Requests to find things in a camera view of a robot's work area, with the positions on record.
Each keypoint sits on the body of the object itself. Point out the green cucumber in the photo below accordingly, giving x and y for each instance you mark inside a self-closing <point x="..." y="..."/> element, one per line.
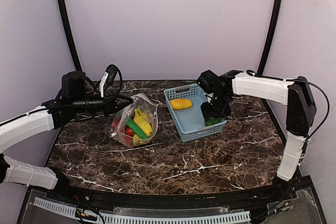
<point x="136" y="129"/>

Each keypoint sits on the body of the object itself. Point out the orange mango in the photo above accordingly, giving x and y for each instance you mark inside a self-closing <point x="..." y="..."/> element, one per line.
<point x="181" y="104"/>

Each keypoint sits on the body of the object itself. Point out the clear zip top bag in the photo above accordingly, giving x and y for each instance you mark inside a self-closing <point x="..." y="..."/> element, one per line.
<point x="147" y="107"/>

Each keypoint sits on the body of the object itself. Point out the yellow corn cob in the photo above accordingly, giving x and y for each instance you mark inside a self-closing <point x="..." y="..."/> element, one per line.
<point x="142" y="123"/>

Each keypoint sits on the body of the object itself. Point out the light blue plastic basket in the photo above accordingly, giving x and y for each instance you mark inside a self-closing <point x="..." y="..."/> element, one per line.
<point x="189" y="122"/>

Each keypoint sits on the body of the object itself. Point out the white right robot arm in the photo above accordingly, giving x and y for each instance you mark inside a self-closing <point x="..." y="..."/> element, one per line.
<point x="295" y="94"/>

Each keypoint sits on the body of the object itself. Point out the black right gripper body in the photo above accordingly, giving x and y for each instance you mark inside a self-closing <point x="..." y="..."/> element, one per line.
<point x="214" y="112"/>

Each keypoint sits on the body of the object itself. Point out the green bell pepper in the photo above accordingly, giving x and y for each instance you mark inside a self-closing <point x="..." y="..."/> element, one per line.
<point x="212" y="121"/>

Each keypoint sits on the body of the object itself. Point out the yellow banana bunch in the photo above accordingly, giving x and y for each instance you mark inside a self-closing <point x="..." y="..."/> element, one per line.
<point x="143" y="115"/>

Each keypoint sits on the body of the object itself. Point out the red lychee bunch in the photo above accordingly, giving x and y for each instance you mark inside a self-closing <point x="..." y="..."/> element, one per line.
<point x="128" y="134"/>

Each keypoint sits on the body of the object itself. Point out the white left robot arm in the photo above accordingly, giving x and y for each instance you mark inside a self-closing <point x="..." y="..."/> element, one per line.
<point x="72" y="99"/>

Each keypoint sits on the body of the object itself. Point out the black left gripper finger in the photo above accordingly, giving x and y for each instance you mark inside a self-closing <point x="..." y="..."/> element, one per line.
<point x="121" y="99"/>
<point x="112" y="108"/>

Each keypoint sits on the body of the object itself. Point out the black front table rail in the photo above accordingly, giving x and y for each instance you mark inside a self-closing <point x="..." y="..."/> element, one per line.
<point x="254" y="198"/>

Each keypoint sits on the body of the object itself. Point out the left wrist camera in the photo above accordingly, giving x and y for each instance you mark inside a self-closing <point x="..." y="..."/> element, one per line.
<point x="108" y="79"/>

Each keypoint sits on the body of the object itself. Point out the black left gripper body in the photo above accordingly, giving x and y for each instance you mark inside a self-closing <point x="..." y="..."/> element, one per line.
<point x="107" y="105"/>

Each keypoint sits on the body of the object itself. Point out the grey slotted cable duct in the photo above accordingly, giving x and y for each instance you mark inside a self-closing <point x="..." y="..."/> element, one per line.
<point x="136" y="215"/>

